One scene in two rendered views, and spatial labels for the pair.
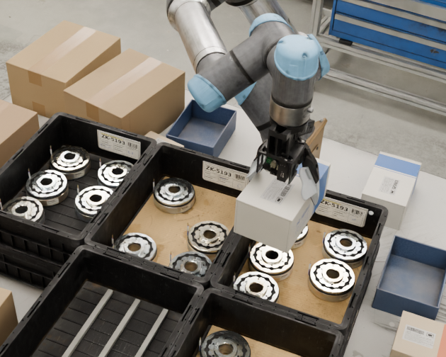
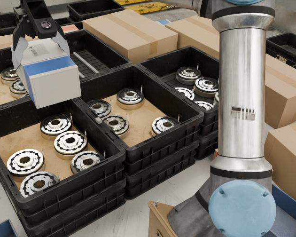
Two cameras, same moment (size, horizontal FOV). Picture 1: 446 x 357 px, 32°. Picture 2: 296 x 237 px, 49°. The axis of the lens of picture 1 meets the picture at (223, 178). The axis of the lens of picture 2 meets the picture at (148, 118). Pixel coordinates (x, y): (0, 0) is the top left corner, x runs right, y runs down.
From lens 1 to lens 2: 2.03 m
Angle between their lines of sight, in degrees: 85
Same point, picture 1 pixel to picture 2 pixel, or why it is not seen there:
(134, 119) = (276, 150)
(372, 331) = not seen: outside the picture
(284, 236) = not seen: hidden behind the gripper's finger
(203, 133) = (283, 231)
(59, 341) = (101, 69)
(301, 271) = (51, 160)
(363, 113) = not seen: outside the picture
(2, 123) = (278, 84)
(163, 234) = (138, 116)
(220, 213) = not seen: hidden behind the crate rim
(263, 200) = (38, 43)
